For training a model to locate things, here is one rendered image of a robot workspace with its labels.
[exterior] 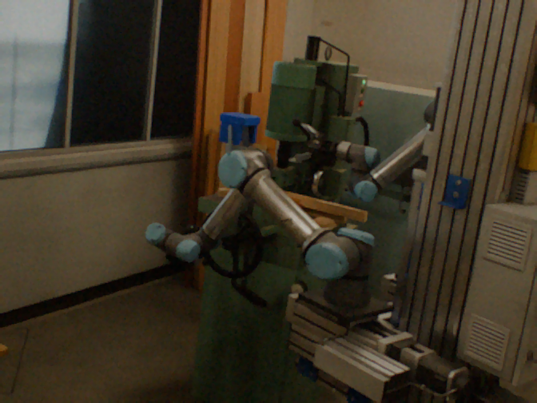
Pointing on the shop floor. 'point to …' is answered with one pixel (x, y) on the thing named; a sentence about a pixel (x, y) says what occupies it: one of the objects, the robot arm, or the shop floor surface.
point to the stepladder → (238, 130)
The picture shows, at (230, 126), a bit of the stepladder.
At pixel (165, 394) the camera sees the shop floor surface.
